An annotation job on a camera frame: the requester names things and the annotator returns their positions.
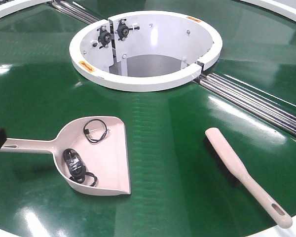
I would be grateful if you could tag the pink plastic dustpan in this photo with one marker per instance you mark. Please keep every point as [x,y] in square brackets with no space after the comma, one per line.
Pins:
[101,143]

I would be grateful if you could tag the pink brush with black bristles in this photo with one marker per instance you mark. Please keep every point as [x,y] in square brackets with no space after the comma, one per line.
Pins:
[235,171]

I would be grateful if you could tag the steel conveyor rollers left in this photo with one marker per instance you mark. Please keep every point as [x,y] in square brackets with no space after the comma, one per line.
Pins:
[74,11]

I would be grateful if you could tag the steel conveyor rollers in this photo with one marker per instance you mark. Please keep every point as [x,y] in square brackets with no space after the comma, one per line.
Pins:
[74,11]
[249,100]

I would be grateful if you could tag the green conveyor belt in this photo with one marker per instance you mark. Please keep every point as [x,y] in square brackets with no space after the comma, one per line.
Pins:
[177,189]

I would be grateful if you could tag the steel conveyor rollers right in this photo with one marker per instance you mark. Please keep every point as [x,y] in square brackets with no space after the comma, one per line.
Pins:
[249,100]

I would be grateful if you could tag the white outer conveyor rim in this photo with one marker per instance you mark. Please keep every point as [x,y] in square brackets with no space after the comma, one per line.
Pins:
[274,6]

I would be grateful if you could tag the black bearing block left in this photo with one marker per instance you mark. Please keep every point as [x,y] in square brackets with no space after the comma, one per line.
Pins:
[104,37]

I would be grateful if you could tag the black bearing block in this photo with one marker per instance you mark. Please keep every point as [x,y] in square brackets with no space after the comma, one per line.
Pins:
[123,30]
[104,37]

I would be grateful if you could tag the black bearing block right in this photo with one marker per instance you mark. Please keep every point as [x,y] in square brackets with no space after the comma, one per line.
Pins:
[123,30]

